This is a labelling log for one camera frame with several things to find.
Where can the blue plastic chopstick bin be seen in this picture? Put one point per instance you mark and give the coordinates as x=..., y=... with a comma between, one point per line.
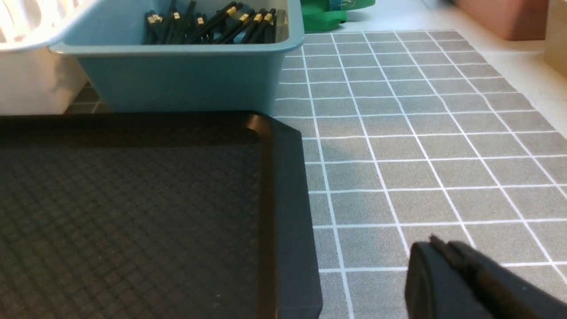
x=129, y=76

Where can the brown box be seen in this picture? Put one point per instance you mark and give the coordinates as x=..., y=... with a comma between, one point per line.
x=512, y=20

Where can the white plastic spoon bin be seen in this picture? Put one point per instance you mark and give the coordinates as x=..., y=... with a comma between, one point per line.
x=34, y=80

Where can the grey grid table mat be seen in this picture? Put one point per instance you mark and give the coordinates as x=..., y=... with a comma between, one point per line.
x=409, y=134

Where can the pile of white spoons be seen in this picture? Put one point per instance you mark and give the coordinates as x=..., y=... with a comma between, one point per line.
x=37, y=20

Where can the pile of black chopsticks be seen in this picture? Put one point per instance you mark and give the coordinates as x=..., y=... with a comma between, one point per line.
x=235, y=23

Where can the black serving tray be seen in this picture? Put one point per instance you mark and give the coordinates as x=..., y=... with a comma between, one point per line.
x=155, y=216

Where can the green cloth backdrop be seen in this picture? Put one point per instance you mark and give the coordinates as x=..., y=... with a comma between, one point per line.
x=321, y=16

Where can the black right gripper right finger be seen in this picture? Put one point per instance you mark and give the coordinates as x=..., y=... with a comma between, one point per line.
x=504, y=294

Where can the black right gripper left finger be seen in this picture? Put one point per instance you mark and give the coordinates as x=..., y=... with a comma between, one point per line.
x=435, y=289

